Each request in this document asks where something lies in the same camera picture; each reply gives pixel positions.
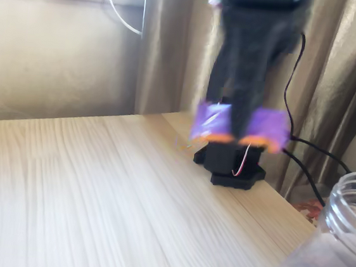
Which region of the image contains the red floral patterned cloth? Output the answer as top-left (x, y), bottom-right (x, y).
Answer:
top-left (289, 196), bottom-right (328, 229)

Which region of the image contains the clear plastic jar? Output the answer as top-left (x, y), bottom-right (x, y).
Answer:
top-left (261, 162), bottom-right (356, 267)

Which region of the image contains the thick black power cable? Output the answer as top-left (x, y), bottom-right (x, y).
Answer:
top-left (278, 148), bottom-right (332, 207)
top-left (285, 137), bottom-right (356, 174)

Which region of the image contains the shiny beige curtain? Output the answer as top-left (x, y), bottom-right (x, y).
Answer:
top-left (124, 0), bottom-right (356, 210)

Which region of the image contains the white cable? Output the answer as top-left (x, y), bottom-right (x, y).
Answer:
top-left (101, 0), bottom-right (147, 37)

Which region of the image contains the thin black wire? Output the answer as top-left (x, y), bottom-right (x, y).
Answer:
top-left (278, 30), bottom-right (308, 142)

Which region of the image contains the purple orange candy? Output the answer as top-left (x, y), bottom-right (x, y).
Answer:
top-left (188, 99), bottom-right (293, 157)

